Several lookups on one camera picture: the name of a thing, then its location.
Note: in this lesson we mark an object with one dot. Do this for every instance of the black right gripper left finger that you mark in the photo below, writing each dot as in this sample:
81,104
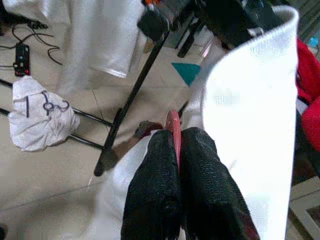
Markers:
155,187

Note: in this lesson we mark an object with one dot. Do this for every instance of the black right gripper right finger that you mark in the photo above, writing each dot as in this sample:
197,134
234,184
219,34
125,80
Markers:
212,187

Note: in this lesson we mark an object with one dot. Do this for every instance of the red plastic hanger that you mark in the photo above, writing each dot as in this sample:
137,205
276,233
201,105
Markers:
173,130

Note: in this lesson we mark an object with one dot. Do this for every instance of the white button shirt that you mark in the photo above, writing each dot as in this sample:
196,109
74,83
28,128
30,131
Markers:
250,125

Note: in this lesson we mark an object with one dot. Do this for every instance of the red shirt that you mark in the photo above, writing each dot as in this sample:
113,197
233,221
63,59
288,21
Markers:
310,75

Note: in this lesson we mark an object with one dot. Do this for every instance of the white cloth with hanger drawing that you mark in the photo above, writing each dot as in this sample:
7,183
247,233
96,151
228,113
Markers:
37,125

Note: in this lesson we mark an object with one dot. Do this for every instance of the black clothes rack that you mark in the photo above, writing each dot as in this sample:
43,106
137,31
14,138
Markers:
135,92

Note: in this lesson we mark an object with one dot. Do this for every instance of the teal floor mat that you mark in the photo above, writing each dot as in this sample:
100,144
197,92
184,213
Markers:
187,71

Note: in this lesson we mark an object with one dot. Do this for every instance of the black power strip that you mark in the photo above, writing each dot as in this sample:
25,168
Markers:
22,60

